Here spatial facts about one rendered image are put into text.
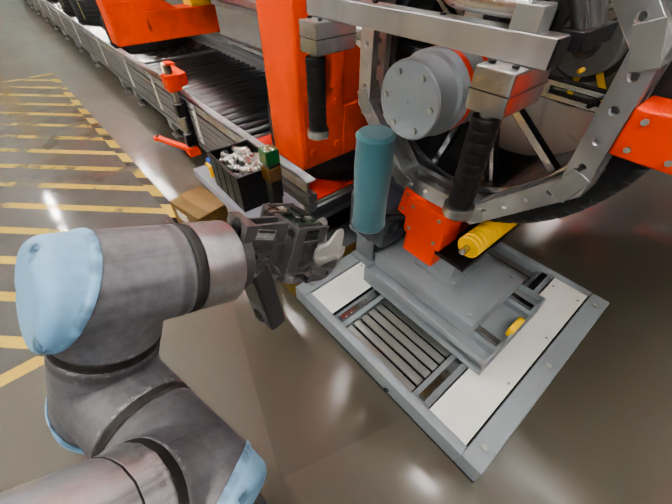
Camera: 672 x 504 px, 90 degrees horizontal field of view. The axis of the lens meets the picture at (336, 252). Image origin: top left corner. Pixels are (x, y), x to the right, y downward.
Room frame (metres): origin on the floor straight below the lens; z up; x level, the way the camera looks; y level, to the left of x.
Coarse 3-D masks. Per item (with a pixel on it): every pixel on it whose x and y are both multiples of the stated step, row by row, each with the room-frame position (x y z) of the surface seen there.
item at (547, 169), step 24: (408, 0) 0.89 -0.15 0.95; (432, 0) 0.95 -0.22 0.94; (408, 48) 0.90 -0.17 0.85; (552, 96) 0.64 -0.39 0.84; (576, 96) 0.62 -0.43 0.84; (600, 96) 0.58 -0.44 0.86; (528, 120) 0.66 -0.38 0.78; (432, 144) 0.84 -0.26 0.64; (456, 144) 0.87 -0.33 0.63; (432, 168) 0.78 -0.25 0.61; (504, 168) 0.76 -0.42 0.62; (528, 168) 0.72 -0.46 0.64; (552, 168) 0.59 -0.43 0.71
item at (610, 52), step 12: (552, 0) 1.09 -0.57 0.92; (564, 0) 1.07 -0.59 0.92; (564, 12) 1.06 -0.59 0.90; (564, 24) 1.05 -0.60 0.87; (612, 36) 0.92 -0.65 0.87; (600, 48) 0.93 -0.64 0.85; (612, 48) 0.91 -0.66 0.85; (624, 48) 0.92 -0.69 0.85; (564, 60) 0.99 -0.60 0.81; (576, 60) 0.96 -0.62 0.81; (588, 60) 0.94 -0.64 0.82; (600, 60) 0.92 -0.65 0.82; (612, 60) 0.91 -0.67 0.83; (552, 72) 1.04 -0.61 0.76; (564, 72) 0.98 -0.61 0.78; (576, 72) 0.95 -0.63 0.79; (588, 72) 0.93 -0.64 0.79; (600, 72) 0.95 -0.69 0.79; (612, 72) 0.93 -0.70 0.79; (588, 84) 0.96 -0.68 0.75; (588, 96) 0.95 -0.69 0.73
